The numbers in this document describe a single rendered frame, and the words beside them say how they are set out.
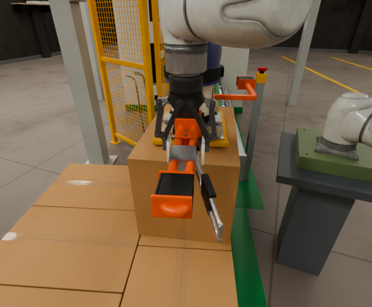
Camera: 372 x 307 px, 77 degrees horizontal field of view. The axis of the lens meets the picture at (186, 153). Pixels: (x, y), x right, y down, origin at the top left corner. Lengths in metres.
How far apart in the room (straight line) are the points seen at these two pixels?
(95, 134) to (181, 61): 2.01
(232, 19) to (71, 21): 1.94
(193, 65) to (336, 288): 1.59
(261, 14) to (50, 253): 1.10
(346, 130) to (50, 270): 1.35
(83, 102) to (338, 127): 1.95
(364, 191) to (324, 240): 0.45
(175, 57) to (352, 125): 0.92
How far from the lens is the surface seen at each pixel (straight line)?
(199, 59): 0.50
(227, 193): 0.88
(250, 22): 0.34
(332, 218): 1.47
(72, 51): 2.26
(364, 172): 1.29
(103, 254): 1.10
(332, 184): 1.21
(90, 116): 2.37
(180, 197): 0.42
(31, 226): 1.34
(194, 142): 0.62
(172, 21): 0.47
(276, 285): 1.69
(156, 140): 0.90
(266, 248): 1.83
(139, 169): 0.87
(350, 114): 1.24
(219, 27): 0.37
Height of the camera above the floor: 1.39
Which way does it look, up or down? 31 degrees down
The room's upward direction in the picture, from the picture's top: straight up
